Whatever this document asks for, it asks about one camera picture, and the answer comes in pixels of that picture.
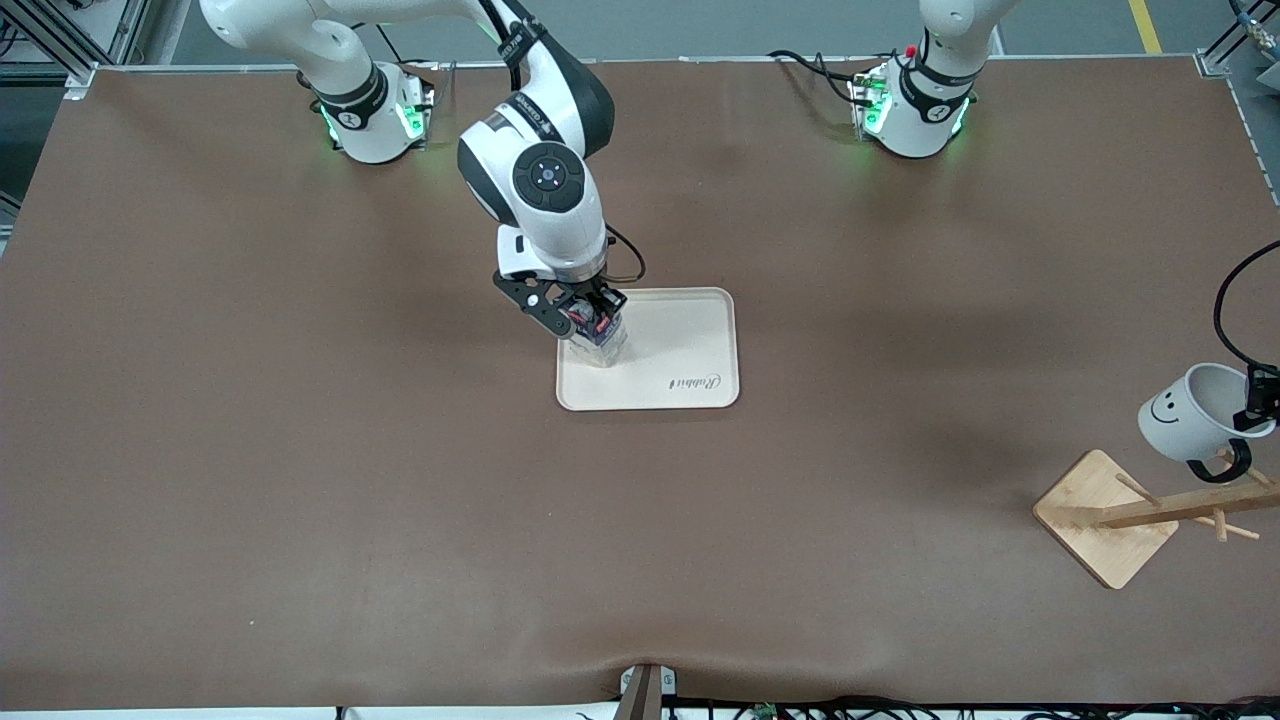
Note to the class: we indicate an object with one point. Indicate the brown table cover sheet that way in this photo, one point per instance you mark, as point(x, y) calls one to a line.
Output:
point(300, 500)

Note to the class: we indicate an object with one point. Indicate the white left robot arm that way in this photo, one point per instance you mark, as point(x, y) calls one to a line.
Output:
point(915, 115)

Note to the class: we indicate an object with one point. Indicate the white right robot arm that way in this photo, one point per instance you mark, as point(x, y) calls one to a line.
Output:
point(545, 180)

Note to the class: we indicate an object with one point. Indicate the white smiley mug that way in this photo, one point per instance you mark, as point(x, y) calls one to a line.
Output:
point(1185, 415)

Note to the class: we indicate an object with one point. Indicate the aluminium frame profile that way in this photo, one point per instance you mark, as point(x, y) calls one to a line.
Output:
point(75, 50)
point(1215, 62)

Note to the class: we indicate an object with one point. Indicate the cream plastic tray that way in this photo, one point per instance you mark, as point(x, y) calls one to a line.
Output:
point(680, 340)

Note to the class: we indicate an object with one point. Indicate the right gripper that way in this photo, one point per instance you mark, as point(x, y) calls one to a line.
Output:
point(594, 296)

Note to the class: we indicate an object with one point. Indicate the wooden mug rack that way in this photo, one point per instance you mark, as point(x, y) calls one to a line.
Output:
point(1105, 520)

